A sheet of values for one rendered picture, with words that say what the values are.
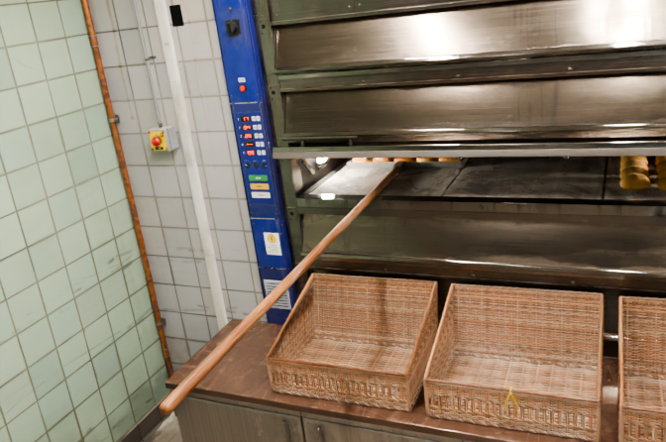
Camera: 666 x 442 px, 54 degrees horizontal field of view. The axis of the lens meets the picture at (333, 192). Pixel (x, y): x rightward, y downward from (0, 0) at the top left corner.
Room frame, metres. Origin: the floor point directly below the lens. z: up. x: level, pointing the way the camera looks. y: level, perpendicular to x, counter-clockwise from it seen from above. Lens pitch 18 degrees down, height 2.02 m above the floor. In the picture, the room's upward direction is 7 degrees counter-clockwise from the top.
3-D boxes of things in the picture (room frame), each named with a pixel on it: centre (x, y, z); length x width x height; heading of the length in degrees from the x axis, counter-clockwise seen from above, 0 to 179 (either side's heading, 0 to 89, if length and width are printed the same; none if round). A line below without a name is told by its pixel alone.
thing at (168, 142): (2.82, 0.71, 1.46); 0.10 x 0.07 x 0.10; 64
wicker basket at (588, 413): (1.96, -0.56, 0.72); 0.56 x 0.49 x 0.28; 65
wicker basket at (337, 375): (2.22, -0.02, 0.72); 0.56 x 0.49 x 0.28; 65
